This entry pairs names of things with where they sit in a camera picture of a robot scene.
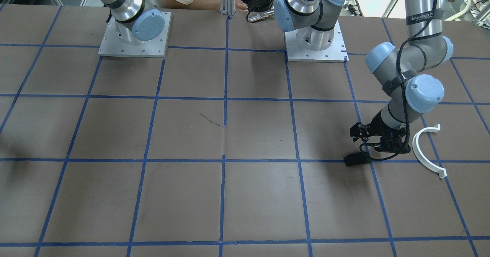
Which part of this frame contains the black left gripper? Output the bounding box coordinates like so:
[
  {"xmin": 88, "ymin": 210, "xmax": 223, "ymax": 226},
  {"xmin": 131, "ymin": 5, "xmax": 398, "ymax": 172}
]
[{"xmin": 350, "ymin": 112, "xmax": 408, "ymax": 153}]

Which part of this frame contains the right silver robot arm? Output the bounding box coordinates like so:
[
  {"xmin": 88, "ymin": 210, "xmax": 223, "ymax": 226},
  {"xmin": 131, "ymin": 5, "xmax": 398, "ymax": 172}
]
[{"xmin": 100, "ymin": 0, "xmax": 166, "ymax": 42}]

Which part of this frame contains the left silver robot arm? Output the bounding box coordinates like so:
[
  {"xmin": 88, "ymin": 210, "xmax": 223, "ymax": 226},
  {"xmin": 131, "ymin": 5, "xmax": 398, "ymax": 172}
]
[{"xmin": 274, "ymin": 0, "xmax": 454, "ymax": 153}]

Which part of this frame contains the black brake pad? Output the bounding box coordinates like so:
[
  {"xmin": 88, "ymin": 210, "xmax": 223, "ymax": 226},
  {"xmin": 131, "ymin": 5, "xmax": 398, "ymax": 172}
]
[{"xmin": 343, "ymin": 152, "xmax": 373, "ymax": 167}]

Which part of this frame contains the white curved plastic part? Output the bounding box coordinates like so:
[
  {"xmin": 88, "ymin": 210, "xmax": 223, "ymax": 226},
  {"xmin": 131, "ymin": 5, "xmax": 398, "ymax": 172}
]
[{"xmin": 412, "ymin": 124, "xmax": 448, "ymax": 179}]

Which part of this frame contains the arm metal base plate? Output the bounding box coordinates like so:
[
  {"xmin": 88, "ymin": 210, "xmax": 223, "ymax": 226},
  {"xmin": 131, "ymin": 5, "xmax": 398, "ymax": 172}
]
[
  {"xmin": 98, "ymin": 11, "xmax": 172, "ymax": 58},
  {"xmin": 284, "ymin": 21, "xmax": 349, "ymax": 63}
]

